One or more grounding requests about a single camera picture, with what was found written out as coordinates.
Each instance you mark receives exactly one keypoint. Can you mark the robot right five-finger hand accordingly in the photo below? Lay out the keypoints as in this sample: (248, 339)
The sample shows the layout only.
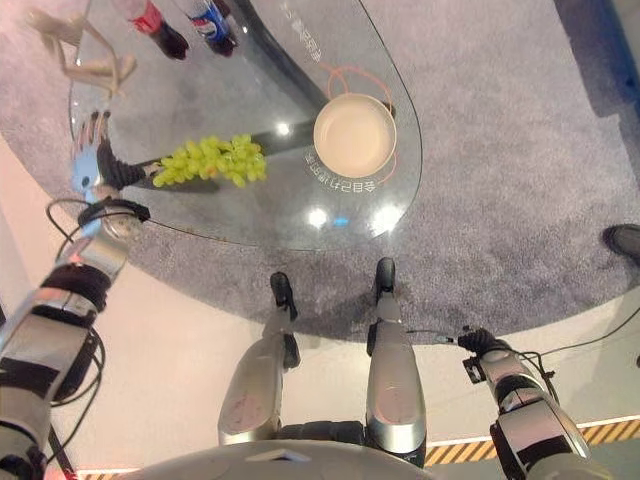
(481, 342)

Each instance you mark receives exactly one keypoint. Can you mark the robot left five-finger hand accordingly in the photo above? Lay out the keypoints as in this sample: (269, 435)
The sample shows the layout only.
(117, 167)

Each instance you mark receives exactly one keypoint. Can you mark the robot right silver arm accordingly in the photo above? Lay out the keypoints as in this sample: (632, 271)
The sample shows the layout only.
(530, 415)

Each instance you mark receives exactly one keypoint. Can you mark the robot left silver arm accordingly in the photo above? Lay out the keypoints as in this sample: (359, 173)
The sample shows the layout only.
(45, 345)

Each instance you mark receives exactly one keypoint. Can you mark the beige round plate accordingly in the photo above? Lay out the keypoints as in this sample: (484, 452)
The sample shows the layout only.
(355, 132)

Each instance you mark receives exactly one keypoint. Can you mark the green grape bunch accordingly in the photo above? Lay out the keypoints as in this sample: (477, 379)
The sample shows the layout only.
(210, 160)

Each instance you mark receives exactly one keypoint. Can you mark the robot right silver leg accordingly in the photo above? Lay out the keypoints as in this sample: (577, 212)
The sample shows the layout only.
(395, 380)

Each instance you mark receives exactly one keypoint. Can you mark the robot silver leg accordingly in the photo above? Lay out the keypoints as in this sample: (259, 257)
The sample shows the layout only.
(255, 380)
(395, 380)

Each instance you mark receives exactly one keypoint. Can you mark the wooden mannequin figure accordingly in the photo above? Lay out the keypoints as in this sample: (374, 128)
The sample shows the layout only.
(95, 70)

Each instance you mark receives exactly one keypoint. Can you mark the yellow black hazard tape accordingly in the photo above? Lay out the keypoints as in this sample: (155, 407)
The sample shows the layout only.
(500, 445)

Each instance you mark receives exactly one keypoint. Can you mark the robot right dark foot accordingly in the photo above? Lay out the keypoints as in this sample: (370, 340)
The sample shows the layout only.
(385, 277)

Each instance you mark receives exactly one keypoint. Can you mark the robot dark foot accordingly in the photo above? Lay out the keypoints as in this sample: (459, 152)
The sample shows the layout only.
(385, 277)
(283, 295)

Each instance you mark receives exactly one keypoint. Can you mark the red label cola bottle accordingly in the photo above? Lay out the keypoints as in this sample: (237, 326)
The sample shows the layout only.
(150, 22)

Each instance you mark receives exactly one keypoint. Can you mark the grey round carpet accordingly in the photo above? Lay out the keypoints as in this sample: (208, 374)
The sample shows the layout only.
(500, 175)

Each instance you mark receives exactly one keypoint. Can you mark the blue label cola bottle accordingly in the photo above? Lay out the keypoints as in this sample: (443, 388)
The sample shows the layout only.
(212, 22)

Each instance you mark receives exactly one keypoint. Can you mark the person's dark shoe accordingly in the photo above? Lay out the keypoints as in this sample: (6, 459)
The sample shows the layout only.
(624, 242)

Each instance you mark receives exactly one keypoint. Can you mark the robot left dark foot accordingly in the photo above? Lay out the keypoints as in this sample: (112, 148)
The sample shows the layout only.
(283, 295)

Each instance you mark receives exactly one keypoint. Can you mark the robot left silver leg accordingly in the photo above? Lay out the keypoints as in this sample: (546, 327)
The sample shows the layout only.
(255, 380)

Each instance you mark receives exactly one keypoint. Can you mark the robot silver torso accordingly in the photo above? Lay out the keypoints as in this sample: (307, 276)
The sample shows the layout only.
(270, 462)

